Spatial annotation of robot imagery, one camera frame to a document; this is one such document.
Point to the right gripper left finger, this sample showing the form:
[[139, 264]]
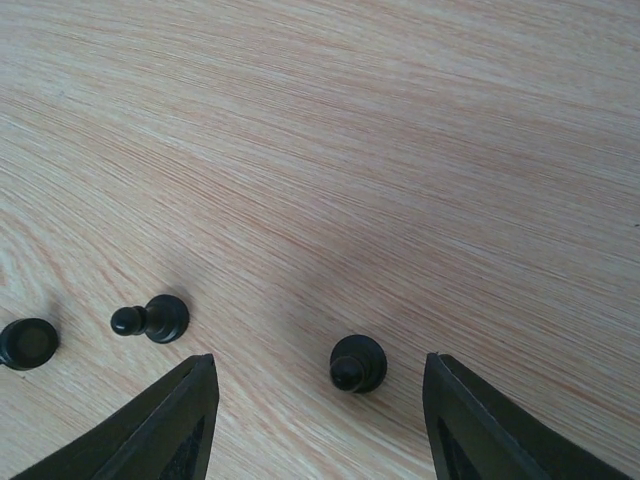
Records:
[[165, 432]]

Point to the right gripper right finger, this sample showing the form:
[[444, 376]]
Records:
[[476, 432]]

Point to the black pawn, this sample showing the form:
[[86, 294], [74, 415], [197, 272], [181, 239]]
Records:
[[357, 365], [164, 319]]

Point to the black rook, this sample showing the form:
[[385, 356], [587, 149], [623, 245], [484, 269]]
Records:
[[28, 343]]

